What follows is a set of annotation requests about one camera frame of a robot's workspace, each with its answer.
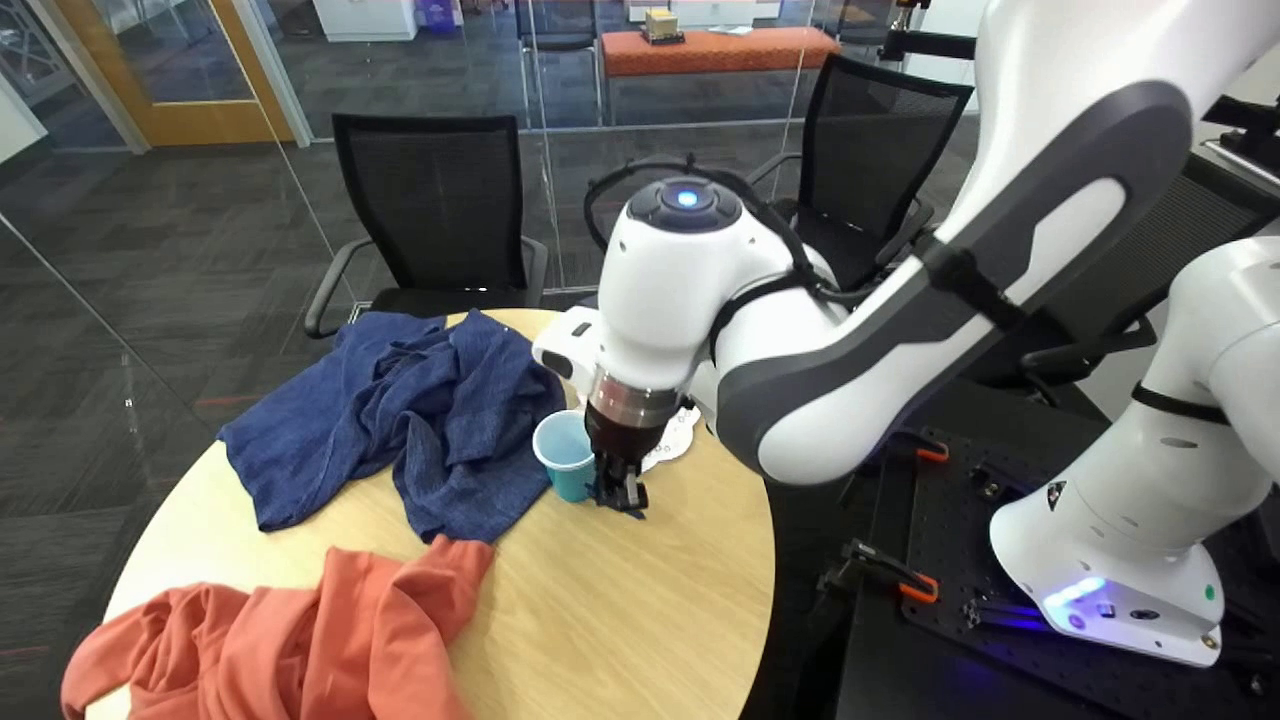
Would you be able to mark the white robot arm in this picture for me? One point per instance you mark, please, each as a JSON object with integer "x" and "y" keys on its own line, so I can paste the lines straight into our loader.
{"x": 1084, "y": 118}

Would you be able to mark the small object on bench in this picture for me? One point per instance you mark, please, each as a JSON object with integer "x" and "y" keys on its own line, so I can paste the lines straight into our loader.
{"x": 662, "y": 30}

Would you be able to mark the orange bench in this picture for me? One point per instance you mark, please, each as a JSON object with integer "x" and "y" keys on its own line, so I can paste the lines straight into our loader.
{"x": 764, "y": 50}

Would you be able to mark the white flower-shaped plate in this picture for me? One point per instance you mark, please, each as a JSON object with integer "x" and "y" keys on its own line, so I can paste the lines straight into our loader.
{"x": 674, "y": 442}

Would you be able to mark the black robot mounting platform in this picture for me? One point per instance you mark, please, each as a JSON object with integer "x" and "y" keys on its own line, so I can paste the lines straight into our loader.
{"x": 980, "y": 650}

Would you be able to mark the lower black orange clamp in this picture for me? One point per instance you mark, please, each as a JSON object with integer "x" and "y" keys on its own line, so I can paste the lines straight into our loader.
{"x": 863, "y": 562}

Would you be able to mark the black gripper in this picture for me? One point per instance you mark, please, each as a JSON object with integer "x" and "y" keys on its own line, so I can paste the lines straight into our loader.
{"x": 622, "y": 452}

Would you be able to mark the black orange clamp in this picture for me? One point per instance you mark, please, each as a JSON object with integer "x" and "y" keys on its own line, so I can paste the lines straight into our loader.
{"x": 863, "y": 562}
{"x": 925, "y": 450}

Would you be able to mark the black mesh office chair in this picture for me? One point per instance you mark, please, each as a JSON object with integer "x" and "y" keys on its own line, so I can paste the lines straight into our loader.
{"x": 443, "y": 200}

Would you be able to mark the wooden door frame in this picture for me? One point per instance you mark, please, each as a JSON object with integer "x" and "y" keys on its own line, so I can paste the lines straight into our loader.
{"x": 190, "y": 75}

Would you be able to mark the black office chair right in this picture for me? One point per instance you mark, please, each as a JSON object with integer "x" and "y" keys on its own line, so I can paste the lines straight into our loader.
{"x": 1101, "y": 310}

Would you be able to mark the upper black orange clamp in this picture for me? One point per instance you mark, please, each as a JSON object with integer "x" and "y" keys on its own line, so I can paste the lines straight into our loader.
{"x": 925, "y": 450}

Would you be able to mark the black chair at back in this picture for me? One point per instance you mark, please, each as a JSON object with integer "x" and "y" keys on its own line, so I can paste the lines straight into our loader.
{"x": 870, "y": 142}

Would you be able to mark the blue cloth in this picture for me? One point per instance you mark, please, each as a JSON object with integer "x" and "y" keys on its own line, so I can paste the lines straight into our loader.
{"x": 446, "y": 404}

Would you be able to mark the teal plastic cup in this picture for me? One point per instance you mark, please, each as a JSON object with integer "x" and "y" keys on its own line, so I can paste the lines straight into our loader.
{"x": 566, "y": 452}

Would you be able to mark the orange cloth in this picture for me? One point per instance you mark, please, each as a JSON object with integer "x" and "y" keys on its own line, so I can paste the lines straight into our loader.
{"x": 366, "y": 641}

